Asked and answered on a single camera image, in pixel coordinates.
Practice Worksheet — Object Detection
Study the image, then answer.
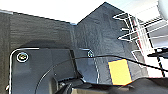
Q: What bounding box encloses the grey robot torso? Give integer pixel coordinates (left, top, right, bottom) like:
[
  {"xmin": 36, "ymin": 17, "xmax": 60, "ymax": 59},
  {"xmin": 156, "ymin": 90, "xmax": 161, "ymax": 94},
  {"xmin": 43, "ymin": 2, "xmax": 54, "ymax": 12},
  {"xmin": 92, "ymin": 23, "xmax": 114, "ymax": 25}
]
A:
[{"xmin": 43, "ymin": 47, "xmax": 84, "ymax": 88}]

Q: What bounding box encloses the white drying rack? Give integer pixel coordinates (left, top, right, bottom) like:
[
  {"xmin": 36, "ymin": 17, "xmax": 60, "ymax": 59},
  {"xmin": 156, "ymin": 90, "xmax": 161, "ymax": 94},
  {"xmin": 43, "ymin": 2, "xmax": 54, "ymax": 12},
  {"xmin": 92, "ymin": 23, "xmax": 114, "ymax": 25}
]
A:
[{"xmin": 112, "ymin": 11, "xmax": 168, "ymax": 65}]

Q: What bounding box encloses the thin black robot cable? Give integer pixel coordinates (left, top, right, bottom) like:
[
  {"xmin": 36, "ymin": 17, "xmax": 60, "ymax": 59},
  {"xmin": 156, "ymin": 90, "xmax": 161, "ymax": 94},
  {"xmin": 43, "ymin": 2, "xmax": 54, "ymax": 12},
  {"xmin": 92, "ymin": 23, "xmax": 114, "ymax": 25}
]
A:
[{"xmin": 34, "ymin": 54, "xmax": 168, "ymax": 94}]

